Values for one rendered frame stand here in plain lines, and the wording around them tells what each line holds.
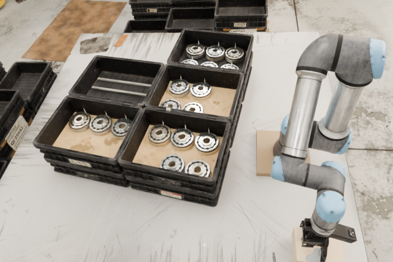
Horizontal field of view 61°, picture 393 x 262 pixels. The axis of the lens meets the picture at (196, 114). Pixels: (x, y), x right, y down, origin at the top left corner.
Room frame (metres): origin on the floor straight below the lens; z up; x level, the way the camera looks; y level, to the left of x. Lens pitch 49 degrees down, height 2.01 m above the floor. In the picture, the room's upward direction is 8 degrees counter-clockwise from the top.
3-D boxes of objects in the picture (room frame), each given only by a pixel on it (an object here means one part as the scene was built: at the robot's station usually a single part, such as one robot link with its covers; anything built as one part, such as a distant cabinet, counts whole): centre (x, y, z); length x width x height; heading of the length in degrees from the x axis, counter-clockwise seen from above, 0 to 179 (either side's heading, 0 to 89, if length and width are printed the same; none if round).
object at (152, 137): (0.92, 0.17, 0.86); 0.10 x 0.10 x 0.01
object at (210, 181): (0.82, 0.10, 0.92); 0.40 x 0.30 x 0.02; 68
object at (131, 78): (1.24, 0.36, 0.87); 0.40 x 0.30 x 0.11; 68
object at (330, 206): (0.39, -0.34, 1.07); 0.09 x 0.08 x 0.11; 155
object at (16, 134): (1.44, 1.16, 0.41); 0.31 x 0.02 x 0.16; 168
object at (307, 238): (0.39, -0.34, 0.91); 0.09 x 0.08 x 0.12; 78
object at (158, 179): (0.82, 0.10, 0.87); 0.40 x 0.30 x 0.11; 68
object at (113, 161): (0.97, 0.47, 0.92); 0.40 x 0.30 x 0.02; 68
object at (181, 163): (0.75, 0.13, 0.86); 0.10 x 0.10 x 0.01
